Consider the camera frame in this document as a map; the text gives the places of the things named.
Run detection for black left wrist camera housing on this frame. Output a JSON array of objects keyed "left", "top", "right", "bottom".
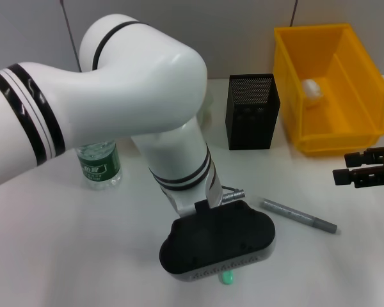
[{"left": 159, "top": 200, "right": 276, "bottom": 283}]

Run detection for black mesh pen holder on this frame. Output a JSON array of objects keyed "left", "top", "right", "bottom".
[{"left": 225, "top": 74, "right": 282, "bottom": 151}]

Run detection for white paper ball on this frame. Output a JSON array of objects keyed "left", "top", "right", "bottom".
[{"left": 301, "top": 78, "right": 324, "bottom": 108}]

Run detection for grey marker pen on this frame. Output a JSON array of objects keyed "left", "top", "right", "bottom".
[{"left": 259, "top": 198, "right": 339, "bottom": 235}]

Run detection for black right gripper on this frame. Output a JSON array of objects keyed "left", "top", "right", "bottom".
[{"left": 332, "top": 145, "right": 384, "bottom": 189}]

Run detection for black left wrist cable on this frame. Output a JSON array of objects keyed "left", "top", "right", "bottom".
[{"left": 220, "top": 187, "right": 246, "bottom": 204}]

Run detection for clear water bottle green label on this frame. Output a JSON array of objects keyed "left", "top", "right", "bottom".
[{"left": 76, "top": 139, "right": 123, "bottom": 192}]

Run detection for yellow plastic bin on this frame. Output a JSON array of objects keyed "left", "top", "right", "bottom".
[{"left": 273, "top": 22, "right": 384, "bottom": 157}]

